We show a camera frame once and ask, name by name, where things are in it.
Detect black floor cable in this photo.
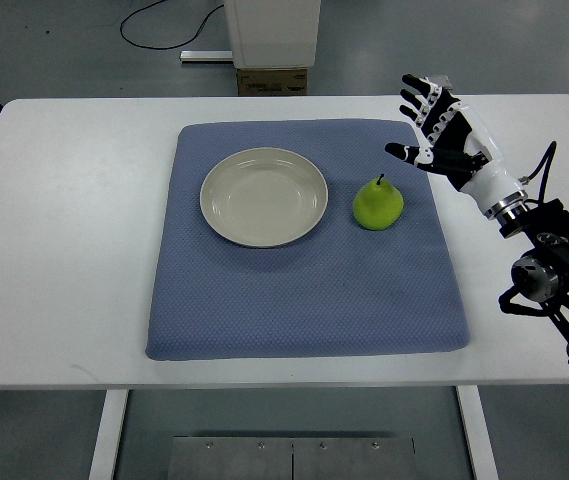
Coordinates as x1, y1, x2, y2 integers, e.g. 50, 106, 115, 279
120, 0, 226, 51

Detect beige round plate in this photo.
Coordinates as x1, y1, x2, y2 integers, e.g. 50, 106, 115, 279
200, 147, 329, 248

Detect blue textured mat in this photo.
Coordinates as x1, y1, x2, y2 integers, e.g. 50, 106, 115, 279
146, 119, 469, 360

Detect white table frame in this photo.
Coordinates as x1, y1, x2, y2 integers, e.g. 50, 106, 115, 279
88, 385, 499, 479

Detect aluminium rail on floor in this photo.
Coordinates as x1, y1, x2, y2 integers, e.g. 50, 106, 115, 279
180, 50, 233, 64

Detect metal base plate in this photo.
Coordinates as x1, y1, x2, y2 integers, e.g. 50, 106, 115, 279
168, 436, 419, 479

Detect small grey floor plate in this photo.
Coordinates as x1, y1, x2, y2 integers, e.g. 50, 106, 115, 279
428, 75, 453, 91

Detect green pear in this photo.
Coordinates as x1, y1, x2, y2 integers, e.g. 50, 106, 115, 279
352, 174, 404, 231

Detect brown cardboard box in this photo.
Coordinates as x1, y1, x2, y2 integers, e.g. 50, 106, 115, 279
236, 68, 308, 97

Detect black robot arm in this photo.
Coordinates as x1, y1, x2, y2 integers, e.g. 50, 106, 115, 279
495, 142, 569, 364

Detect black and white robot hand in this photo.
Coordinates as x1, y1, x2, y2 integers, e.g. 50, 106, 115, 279
385, 74, 527, 225

